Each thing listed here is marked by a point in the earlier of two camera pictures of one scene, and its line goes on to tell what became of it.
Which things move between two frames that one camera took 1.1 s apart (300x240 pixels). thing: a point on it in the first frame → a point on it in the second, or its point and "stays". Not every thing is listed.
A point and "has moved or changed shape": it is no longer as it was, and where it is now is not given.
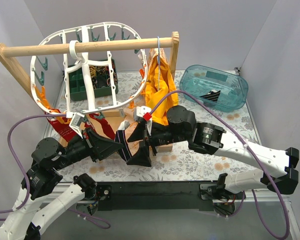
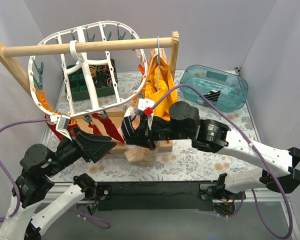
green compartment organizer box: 101,81 stays
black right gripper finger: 138,133 stays
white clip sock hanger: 88,68 has moved or changed shape
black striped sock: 120,137 → 130,135
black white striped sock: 212,95 stays
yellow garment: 160,81 stays
